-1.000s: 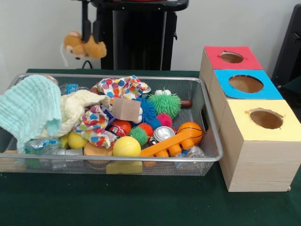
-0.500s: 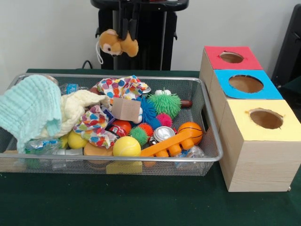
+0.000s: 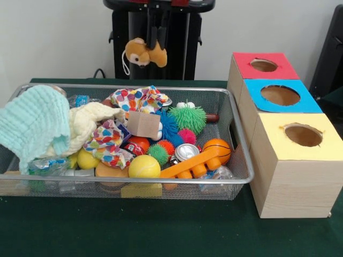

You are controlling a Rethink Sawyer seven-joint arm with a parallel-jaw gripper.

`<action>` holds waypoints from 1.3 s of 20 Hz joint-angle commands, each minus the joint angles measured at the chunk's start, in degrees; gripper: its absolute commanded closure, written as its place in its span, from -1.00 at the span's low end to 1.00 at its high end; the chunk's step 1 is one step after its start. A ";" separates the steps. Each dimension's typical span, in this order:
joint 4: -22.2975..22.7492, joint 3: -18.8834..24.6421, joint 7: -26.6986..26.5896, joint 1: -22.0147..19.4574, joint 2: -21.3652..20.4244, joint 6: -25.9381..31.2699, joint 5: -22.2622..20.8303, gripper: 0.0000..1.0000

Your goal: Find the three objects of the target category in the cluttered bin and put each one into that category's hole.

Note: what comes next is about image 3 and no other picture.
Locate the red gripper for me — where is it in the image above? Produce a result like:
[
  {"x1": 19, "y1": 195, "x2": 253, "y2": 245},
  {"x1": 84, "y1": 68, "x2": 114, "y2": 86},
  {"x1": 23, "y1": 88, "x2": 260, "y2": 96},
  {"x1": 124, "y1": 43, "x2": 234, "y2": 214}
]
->
[{"x1": 128, "y1": 0, "x2": 190, "y2": 51}]

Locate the orange plush toy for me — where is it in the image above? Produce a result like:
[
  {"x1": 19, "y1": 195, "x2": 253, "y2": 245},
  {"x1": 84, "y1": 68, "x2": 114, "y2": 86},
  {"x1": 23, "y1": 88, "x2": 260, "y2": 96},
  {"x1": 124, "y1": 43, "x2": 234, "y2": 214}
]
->
[{"x1": 122, "y1": 37, "x2": 168, "y2": 77}]

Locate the mint green cloth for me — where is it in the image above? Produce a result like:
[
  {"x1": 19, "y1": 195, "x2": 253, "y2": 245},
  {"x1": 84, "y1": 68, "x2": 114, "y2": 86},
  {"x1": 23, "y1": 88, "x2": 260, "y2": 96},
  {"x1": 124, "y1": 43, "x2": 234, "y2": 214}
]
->
[{"x1": 0, "y1": 85, "x2": 71, "y2": 175}]

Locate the silver mesh bin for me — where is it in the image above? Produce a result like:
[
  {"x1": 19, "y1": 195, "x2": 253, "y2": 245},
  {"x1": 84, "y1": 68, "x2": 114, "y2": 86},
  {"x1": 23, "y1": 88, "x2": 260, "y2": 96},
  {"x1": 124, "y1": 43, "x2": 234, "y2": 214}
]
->
[{"x1": 0, "y1": 82, "x2": 255, "y2": 201}]

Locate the wooden three-hole box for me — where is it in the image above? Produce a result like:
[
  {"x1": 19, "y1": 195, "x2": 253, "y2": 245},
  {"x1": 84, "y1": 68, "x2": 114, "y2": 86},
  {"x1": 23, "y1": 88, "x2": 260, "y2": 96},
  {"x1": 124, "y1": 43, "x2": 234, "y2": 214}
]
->
[{"x1": 227, "y1": 52, "x2": 343, "y2": 220}]

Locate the polka dot cloth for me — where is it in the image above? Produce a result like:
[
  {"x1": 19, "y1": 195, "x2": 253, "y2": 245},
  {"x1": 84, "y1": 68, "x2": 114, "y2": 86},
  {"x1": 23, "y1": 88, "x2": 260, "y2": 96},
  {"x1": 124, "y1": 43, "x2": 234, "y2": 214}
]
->
[{"x1": 109, "y1": 85, "x2": 171, "y2": 118}]

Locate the green spiky ball toy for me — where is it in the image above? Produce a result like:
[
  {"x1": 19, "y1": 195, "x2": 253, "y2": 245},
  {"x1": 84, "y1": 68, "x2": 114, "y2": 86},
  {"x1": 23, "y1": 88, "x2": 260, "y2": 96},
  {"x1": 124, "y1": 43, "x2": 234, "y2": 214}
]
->
[{"x1": 167, "y1": 100, "x2": 207, "y2": 136}]

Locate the beige cardboard block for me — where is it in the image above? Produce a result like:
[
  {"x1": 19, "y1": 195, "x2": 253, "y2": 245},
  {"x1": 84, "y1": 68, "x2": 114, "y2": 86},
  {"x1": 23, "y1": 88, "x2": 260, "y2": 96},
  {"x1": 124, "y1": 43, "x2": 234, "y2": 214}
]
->
[{"x1": 126, "y1": 110, "x2": 161, "y2": 140}]

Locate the pink spiky ball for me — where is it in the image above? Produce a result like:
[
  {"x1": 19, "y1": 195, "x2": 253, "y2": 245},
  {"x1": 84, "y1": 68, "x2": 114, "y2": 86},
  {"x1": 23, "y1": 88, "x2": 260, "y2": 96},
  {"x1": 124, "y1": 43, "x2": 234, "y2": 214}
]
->
[{"x1": 178, "y1": 128, "x2": 197, "y2": 145}]

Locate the cream white cloth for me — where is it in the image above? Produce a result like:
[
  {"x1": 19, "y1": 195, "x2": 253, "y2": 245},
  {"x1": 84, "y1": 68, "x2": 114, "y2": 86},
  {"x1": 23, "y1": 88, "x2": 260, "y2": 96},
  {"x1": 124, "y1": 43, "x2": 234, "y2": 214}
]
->
[{"x1": 44, "y1": 103, "x2": 126, "y2": 157}]

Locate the orange toy basketball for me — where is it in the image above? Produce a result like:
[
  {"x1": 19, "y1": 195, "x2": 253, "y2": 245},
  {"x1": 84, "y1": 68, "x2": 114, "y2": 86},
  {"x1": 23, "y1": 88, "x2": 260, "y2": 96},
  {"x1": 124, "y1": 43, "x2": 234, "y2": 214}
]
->
[{"x1": 202, "y1": 138, "x2": 232, "y2": 164}]

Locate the yellow ball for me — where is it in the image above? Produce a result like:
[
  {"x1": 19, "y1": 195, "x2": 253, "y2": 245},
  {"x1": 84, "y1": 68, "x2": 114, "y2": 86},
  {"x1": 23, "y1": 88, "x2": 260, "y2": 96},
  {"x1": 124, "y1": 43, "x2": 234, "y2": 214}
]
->
[{"x1": 128, "y1": 154, "x2": 161, "y2": 179}]

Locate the orange toy block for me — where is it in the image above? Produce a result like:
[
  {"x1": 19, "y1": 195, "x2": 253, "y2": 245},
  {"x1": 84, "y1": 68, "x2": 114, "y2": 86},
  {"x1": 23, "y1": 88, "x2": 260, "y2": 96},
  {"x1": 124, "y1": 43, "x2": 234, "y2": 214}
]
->
[{"x1": 160, "y1": 149, "x2": 222, "y2": 179}]

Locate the black upright panel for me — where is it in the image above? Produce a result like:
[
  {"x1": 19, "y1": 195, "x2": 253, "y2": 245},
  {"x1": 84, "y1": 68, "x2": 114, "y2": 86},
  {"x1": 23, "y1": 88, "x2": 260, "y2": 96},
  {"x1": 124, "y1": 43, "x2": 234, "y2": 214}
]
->
[{"x1": 309, "y1": 4, "x2": 343, "y2": 100}]

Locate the dark green side tablecloth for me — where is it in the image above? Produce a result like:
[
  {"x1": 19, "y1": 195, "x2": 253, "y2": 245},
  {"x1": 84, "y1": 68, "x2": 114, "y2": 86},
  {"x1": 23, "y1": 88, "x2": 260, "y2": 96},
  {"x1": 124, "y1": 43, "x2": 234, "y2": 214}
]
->
[{"x1": 320, "y1": 87, "x2": 343, "y2": 110}]

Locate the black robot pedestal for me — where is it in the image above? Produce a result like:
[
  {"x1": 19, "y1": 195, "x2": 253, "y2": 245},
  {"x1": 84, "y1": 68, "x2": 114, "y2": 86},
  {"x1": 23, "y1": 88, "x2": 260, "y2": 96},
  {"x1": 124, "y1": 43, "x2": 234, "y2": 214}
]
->
[{"x1": 103, "y1": 0, "x2": 217, "y2": 80}]

